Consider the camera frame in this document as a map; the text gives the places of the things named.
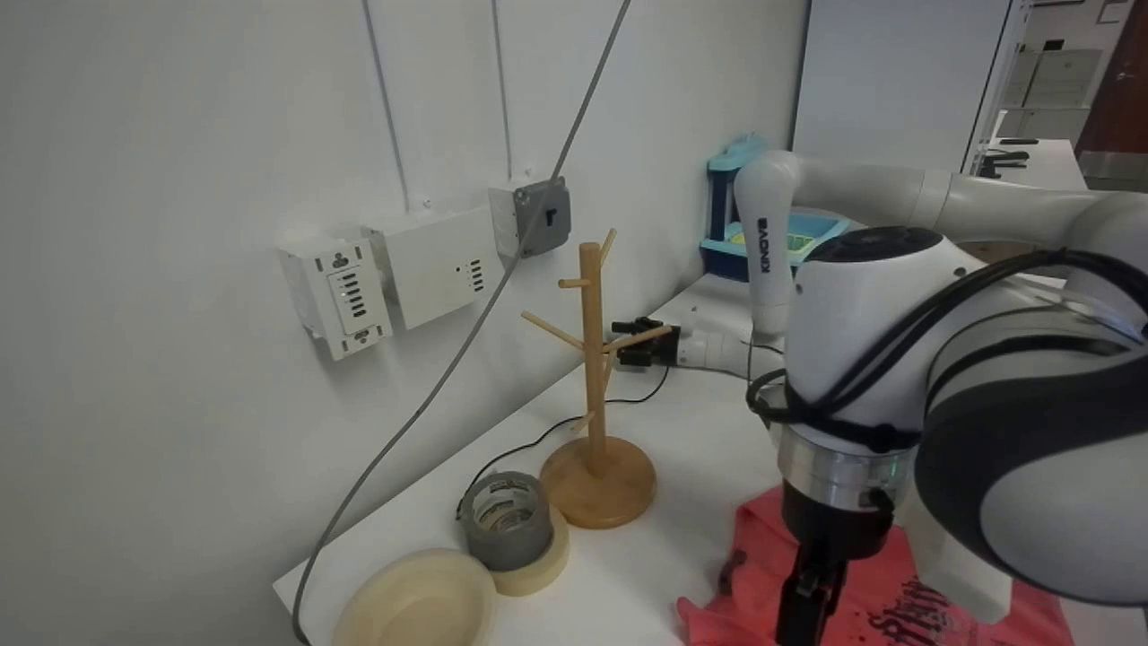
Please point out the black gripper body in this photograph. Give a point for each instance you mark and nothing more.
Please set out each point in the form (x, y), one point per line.
(836, 525)

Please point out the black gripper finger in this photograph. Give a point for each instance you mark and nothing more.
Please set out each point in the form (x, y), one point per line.
(796, 613)
(827, 604)

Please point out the orange printed sweater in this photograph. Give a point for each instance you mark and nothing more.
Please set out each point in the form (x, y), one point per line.
(747, 596)

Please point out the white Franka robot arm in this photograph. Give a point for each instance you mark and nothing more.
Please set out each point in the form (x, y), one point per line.
(862, 310)

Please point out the wooden mug tree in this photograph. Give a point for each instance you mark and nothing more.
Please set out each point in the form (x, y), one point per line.
(594, 478)

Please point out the cream tape roll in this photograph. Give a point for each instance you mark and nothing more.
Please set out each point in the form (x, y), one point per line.
(538, 574)

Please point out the yellow green grid item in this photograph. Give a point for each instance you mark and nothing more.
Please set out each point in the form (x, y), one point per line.
(813, 240)

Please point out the light blue plastic tray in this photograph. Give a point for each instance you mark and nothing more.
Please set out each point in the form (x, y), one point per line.
(720, 255)

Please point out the grey tape roll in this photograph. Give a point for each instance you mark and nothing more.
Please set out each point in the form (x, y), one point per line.
(503, 555)

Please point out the blue plastic stand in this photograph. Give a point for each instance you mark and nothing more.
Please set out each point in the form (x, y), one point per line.
(723, 162)

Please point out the cream plastic bowl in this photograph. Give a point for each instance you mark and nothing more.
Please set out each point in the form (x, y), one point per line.
(412, 604)

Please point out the small black gadget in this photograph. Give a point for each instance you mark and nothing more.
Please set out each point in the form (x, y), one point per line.
(1002, 162)

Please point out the white desk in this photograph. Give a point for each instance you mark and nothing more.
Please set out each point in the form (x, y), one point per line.
(1051, 162)

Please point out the grey junction box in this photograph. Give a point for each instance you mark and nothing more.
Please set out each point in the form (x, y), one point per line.
(543, 217)

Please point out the brown wooden door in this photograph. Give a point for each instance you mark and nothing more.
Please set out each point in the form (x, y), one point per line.
(1125, 84)

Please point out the plain white wall box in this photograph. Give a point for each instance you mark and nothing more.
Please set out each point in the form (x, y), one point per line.
(436, 271)

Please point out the white wall socket with ports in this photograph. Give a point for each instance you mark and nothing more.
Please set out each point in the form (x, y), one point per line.
(343, 298)

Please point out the white wall conduit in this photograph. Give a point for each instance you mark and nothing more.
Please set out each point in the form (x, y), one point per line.
(386, 108)

